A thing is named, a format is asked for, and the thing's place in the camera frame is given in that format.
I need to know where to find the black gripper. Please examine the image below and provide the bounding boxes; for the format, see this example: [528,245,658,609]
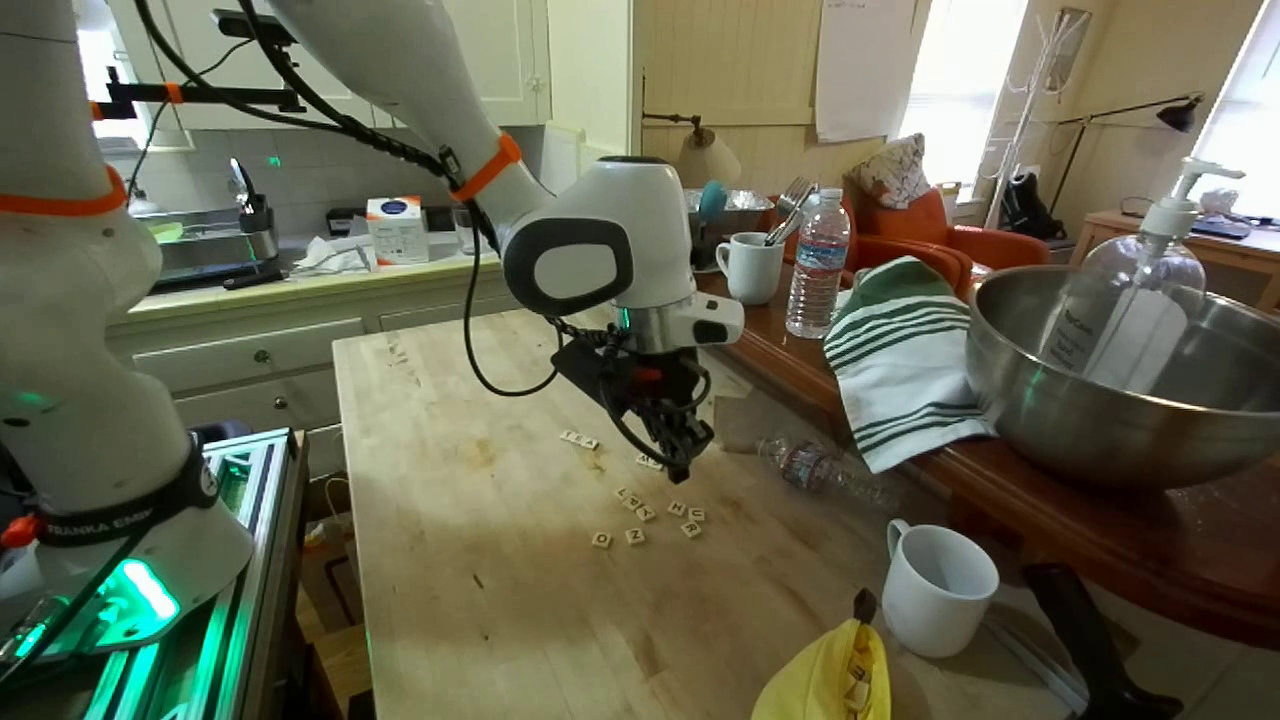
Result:
[553,323,718,487]

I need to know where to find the crumpled clear plastic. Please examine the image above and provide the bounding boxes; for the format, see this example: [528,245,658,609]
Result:
[753,432,895,520]

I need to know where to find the white mug holding spoons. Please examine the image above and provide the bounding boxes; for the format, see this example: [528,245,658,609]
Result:
[710,227,793,308]

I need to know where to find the black block stand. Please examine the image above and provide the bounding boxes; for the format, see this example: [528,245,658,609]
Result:
[688,221,732,273]

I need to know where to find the clear plastic water bottle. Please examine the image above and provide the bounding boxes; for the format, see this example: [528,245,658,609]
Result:
[781,183,854,345]

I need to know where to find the green striped white towel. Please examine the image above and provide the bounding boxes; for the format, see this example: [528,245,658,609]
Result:
[818,254,1004,480]

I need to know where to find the cream shade desk lamp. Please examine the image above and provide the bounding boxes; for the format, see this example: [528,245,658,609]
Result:
[664,109,743,192]

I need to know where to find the yellow banana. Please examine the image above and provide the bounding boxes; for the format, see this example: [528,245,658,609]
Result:
[748,584,899,720]

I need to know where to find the empty white mug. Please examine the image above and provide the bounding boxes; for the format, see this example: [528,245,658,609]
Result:
[875,518,1004,664]

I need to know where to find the patterned cushion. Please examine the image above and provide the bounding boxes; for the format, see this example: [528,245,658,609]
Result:
[852,129,935,211]

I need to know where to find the white roll with blue label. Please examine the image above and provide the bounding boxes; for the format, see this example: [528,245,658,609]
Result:
[363,192,437,268]

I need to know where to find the orange chair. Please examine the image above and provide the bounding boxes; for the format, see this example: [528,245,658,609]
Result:
[843,183,1058,301]

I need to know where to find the white crumpled cloth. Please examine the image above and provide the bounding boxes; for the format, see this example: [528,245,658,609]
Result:
[293,232,383,280]

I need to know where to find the black boots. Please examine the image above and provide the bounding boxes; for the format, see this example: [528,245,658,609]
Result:
[992,165,1070,245]

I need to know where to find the white kitchen counter cabinet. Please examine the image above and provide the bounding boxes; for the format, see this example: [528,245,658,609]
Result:
[116,242,535,446]

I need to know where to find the large steel mixing bowl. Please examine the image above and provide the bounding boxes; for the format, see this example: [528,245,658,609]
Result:
[963,260,1280,496]

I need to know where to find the clear pump dispenser bottle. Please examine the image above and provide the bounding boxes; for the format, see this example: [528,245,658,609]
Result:
[1034,157,1253,400]

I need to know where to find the black tap dispenser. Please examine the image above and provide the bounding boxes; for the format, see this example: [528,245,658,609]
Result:
[219,157,293,291]

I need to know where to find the white coat rack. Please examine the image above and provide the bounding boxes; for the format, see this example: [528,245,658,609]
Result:
[978,3,1096,232]

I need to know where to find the dark wooden side counter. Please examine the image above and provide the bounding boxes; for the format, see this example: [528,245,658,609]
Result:
[693,208,1280,656]

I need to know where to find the grey dish rack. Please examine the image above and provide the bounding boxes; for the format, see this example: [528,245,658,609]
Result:
[137,201,255,301]

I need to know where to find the black floor lamp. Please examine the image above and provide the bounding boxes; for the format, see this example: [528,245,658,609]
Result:
[1050,89,1207,221]

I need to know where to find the brown wooden desk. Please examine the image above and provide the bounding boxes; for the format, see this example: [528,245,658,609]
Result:
[1067,206,1280,313]

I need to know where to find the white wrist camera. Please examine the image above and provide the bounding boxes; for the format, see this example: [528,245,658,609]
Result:
[685,291,748,358]

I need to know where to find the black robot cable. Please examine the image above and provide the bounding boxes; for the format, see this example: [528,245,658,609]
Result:
[132,0,573,403]

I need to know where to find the blank white wall paper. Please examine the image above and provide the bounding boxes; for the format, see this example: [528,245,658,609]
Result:
[813,0,927,149]

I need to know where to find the black strap object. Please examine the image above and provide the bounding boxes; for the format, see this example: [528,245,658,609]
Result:
[1016,558,1186,720]

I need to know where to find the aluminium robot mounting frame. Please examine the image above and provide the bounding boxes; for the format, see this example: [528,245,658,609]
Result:
[0,424,310,720]

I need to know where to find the black camera boom orange clamps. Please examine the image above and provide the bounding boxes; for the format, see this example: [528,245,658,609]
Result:
[88,3,341,129]

